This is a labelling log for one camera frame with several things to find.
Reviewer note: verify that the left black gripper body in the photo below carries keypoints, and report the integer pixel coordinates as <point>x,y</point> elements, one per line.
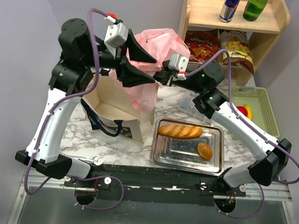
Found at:
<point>107,60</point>

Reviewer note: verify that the yellow banana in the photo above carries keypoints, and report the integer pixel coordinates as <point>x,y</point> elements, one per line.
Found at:
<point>249,111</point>

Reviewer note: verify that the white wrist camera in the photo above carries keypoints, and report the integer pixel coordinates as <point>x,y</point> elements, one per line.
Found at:
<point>177,64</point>
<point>116,33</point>

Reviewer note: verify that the green plastic basket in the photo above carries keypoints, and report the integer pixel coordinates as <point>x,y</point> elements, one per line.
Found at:
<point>258,100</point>

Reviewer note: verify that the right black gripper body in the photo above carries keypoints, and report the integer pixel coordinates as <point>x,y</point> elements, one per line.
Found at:
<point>168,80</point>

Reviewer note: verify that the beige canvas tote bag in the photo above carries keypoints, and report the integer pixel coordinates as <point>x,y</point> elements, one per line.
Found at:
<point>109,108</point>

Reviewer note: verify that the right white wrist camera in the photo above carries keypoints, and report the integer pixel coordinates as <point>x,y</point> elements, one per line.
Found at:
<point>177,64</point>

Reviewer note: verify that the green glass bottle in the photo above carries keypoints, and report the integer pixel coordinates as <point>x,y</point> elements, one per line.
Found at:
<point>253,9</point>

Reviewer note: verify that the red chips bag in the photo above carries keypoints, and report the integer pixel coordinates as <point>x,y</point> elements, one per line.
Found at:
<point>202,44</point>

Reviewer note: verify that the long baguette bread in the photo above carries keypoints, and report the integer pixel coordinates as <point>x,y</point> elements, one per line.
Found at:
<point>180,131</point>

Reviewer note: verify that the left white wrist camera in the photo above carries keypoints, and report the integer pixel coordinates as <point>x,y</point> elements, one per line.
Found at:
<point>116,33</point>

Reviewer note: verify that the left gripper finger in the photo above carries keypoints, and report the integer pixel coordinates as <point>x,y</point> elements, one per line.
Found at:
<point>131,76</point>
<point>136,51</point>

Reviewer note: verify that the blue silver drink can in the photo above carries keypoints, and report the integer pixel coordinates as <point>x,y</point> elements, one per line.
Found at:
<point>228,10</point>

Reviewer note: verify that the white cassava chips bag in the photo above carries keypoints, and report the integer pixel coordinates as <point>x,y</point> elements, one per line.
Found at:
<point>237,45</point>

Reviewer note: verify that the black mounting base rail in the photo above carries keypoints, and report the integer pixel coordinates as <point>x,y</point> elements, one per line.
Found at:
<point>154,185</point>

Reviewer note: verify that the wooden shelf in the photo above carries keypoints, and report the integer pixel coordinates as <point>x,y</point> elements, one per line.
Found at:
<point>265,30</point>

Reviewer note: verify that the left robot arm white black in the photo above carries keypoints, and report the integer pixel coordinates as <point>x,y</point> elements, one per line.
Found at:
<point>70,82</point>

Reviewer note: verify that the red apple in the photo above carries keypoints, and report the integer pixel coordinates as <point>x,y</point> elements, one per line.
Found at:
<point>243,110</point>

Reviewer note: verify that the silver metal tray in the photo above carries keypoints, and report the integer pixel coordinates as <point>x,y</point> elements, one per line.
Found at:
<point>182,154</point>

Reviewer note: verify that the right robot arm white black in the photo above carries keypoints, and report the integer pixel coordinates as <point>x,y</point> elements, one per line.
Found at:
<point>270,153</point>

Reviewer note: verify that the clear plastic screw box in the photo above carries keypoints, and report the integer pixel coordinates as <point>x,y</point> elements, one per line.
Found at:
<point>186,106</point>

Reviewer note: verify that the round bread bun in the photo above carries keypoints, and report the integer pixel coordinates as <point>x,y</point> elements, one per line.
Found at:
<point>204,151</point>

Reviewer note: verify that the silver wrench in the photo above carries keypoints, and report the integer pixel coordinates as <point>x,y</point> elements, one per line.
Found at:
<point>95,160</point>

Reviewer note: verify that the pink plastic grocery bag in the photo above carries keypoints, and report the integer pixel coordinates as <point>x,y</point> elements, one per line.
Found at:
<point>161,44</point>

